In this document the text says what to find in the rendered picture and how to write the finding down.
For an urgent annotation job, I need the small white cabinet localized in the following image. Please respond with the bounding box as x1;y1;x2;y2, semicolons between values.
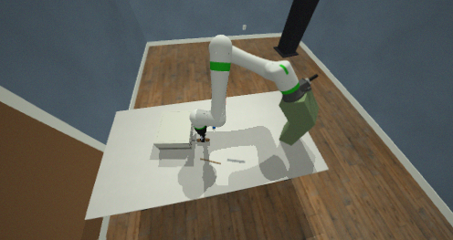
153;110;194;150

